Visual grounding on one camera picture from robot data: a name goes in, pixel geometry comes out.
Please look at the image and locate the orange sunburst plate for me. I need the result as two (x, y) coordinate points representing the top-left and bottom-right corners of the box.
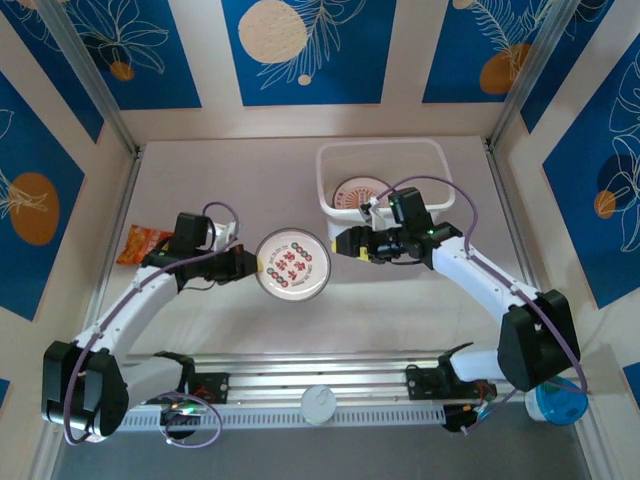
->
(332, 174), (401, 211)

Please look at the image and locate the aluminium side rail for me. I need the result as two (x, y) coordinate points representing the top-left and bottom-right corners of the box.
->
(484, 139), (560, 359)
(87, 144), (146, 346)

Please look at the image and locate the blue plastic cup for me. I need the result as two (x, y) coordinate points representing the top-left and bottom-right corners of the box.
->
(523, 377), (590, 427)

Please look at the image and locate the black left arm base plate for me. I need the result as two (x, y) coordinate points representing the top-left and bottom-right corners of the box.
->
(138, 372), (230, 405)

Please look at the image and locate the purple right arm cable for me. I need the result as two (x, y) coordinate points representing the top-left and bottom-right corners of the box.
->
(372, 174), (590, 436)

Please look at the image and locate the white plastic bin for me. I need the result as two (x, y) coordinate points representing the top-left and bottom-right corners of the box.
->
(315, 139), (457, 241)

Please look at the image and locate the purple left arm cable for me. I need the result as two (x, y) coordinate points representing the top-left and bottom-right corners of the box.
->
(62, 201), (241, 447)

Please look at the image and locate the orange snack packet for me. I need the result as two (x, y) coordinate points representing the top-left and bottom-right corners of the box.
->
(116, 223), (176, 266)

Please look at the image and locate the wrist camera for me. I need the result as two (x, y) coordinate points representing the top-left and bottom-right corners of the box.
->
(360, 196), (391, 231)
(213, 221), (242, 247)

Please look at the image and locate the white slotted cable duct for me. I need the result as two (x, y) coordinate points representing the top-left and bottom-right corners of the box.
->
(112, 405), (446, 431)

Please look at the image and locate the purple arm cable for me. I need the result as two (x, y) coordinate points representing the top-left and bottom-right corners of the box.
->
(62, 201), (241, 447)
(372, 174), (590, 436)

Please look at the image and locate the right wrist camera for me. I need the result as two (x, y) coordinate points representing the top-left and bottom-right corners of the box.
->
(360, 196), (391, 231)

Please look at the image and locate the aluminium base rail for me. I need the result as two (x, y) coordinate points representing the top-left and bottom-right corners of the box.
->
(42, 352), (599, 416)

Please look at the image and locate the aluminium frame post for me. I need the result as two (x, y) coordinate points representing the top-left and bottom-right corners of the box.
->
(34, 0), (144, 159)
(487, 0), (584, 149)

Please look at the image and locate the black controller board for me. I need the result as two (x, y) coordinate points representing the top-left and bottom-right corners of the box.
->
(158, 403), (204, 441)
(442, 402), (494, 435)

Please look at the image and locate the red character white plate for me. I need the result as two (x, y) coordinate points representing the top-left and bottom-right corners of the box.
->
(254, 227), (332, 305)

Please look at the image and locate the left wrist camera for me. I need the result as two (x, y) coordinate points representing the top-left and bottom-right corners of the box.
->
(213, 221), (242, 247)

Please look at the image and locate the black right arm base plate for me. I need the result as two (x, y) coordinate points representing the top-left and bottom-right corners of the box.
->
(404, 367), (499, 401)

